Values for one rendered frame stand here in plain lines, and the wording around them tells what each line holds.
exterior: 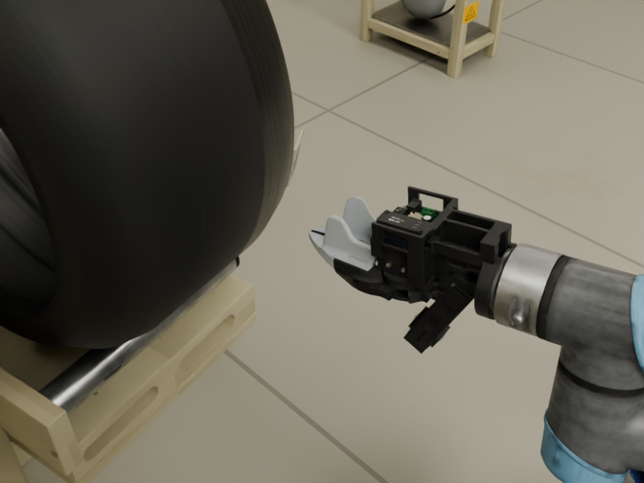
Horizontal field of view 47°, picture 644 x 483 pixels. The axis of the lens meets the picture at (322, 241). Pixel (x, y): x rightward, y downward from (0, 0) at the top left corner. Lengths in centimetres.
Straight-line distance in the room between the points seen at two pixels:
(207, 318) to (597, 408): 59
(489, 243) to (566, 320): 9
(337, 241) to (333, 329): 150
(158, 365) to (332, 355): 119
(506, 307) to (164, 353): 53
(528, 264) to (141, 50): 37
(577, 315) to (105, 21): 45
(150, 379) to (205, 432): 101
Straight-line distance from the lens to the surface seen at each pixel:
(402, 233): 65
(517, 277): 63
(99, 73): 64
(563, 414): 67
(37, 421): 88
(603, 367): 63
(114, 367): 97
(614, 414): 66
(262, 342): 218
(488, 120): 325
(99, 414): 98
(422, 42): 361
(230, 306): 107
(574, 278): 63
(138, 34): 67
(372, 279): 69
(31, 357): 115
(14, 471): 107
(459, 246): 67
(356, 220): 74
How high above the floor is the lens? 162
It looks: 40 degrees down
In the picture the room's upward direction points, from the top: straight up
